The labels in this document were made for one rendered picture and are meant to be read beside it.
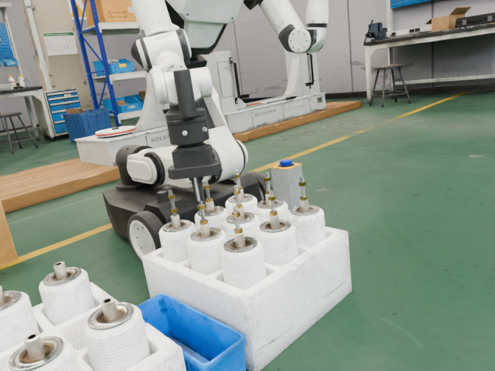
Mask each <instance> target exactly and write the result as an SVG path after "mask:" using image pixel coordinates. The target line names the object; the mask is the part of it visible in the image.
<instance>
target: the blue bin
mask: <svg viewBox="0 0 495 371"><path fill-rule="evenodd" d="M137 307H138V308H139V309H140V310H141V315H142V318H143V320H144V321H145V323H149V324H150V325H151V326H153V327H154V328H155V329H157V330H158V331H160V332H161V333H162V334H163V335H165V336H166V337H168V338H169V339H171V340H172V341H173V342H175V343H176V344H177V345H179V346H180V347H181V348H182V351H183V358H184V362H185V366H186V371H246V364H245V349H244V345H245V335H243V334H242V333H240V332H239V331H236V330H234V329H233V328H230V327H228V326H227V325H225V324H223V323H221V322H219V321H217V320H215V319H213V318H211V317H209V316H207V315H205V314H204V313H202V312H200V311H198V310H196V309H194V308H192V307H190V306H188V305H186V304H184V303H182V302H181V301H179V300H176V299H175V298H173V297H170V296H169V295H167V294H157V295H155V296H154V297H152V298H150V299H148V300H146V301H144V302H143V303H141V304H139V305H137Z"/></svg>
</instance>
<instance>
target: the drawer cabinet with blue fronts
mask: <svg viewBox="0 0 495 371"><path fill-rule="evenodd" d="M43 95H44V99H45V101H46V106H47V110H48V113H49V118H50V122H51V125H52V129H53V133H54V138H53V140H59V139H63V138H69V133H68V130H67V127H66V123H65V120H64V118H63V116H62V114H66V113H67V112H66V109H76V108H78V110H82V105H81V102H80V96H79V93H78V90H77V87H75V88H64V89H57V90H51V91H43ZM31 96H32V101H33V105H34V108H35V112H36V116H37V119H38V123H39V127H47V126H46V121H45V118H44V114H43V109H42V106H41V101H40V100H39V99H38V98H36V97H35V96H33V95H31ZM41 135H44V138H45V139H49V140H52V138H50V137H49V132H48V130H41Z"/></svg>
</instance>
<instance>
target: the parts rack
mask: <svg viewBox="0 0 495 371"><path fill-rule="evenodd" d="M89 1H90V5H91V11H92V15H93V19H94V25H92V26H89V27H87V28H85V29H82V26H83V19H84V15H85V6H86V2H87V0H85V3H84V8H83V12H82V20H81V24H80V20H79V16H78V12H77V6H76V2H75V0H70V2H71V8H72V12H73V15H74V21H75V24H76V28H77V34H78V38H79V42H80V47H81V51H82V57H83V60H84V64H85V70H86V74H87V77H88V83H89V86H90V90H91V96H92V99H93V103H94V109H95V110H96V109H99V108H100V105H101V103H102V98H103V95H104V92H105V86H106V83H107V84H108V90H109V94H110V100H111V104H112V108H113V110H110V112H109V113H111V112H113V114H109V115H110V119H113V118H115V122H116V127H121V120H123V119H130V118H134V117H138V116H141V112H142V110H137V111H133V112H129V113H119V112H118V108H117V104H116V98H115V94H114V90H113V81H119V80H131V79H137V78H143V77H146V76H145V72H144V71H136V72H129V73H121V74H110V70H109V66H108V60H107V56H106V52H105V46H104V42H103V38H102V36H103V35H130V34H138V33H140V29H139V27H138V22H107V23H100V22H99V18H98V14H97V10H96V4H95V0H89ZM92 35H97V39H98V42H99V49H100V52H101V56H102V60H101V59H100V57H99V56H98V54H97V53H96V52H95V51H94V50H93V49H92V47H91V46H90V44H89V43H88V42H87V40H86V39H85V38H84V37H83V36H92ZM84 41H85V42H86V43H87V45H88V46H89V47H90V49H91V50H92V52H93V53H94V54H95V55H96V56H97V58H98V59H99V60H100V62H101V63H102V64H103V66H104V70H102V71H95V72H91V69H90V65H89V62H88V55H87V51H86V48H85V42H84ZM103 71H104V72H105V76H101V77H93V78H92V74H95V73H99V72H103ZM101 82H104V83H105V84H104V87H103V90H102V95H101V99H100V101H99V104H98V101H97V97H96V91H95V88H94V83H101Z"/></svg>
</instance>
